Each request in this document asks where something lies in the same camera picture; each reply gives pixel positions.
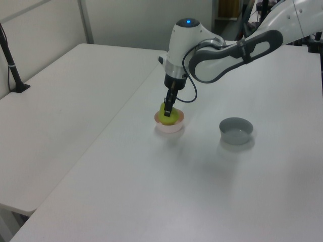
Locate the yellow wooden cabinet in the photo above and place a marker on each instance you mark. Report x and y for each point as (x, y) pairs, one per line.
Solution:
(227, 8)

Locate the black pole stand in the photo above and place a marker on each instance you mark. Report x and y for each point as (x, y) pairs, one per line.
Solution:
(12, 71)

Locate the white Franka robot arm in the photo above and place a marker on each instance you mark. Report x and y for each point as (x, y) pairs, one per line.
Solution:
(214, 60)

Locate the grey bowl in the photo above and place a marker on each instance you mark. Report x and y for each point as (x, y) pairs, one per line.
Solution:
(234, 139)

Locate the green pear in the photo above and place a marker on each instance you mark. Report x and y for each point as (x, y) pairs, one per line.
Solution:
(172, 120)

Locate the black tripod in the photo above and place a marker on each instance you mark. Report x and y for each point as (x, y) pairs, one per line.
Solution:
(245, 15)

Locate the pink bowl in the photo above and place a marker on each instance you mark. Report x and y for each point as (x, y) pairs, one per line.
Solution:
(167, 129)

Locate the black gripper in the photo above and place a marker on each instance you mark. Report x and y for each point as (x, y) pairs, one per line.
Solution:
(176, 82)

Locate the black clamp pole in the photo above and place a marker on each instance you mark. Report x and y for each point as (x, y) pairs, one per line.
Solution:
(314, 46)

